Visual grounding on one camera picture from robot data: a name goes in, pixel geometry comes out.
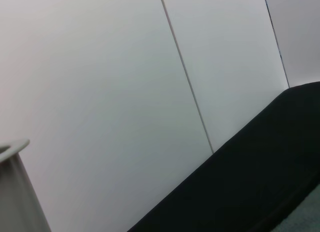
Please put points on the gray perforated storage box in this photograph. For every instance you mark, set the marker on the gray perforated storage box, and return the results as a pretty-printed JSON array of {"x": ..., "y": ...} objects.
[{"x": 15, "y": 192}]

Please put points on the black tablecloth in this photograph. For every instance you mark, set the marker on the black tablecloth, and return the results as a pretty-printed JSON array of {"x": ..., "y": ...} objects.
[{"x": 250, "y": 167}]

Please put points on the yellow and gray towel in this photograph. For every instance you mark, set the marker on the yellow and gray towel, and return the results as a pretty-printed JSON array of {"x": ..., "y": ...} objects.
[{"x": 307, "y": 217}]

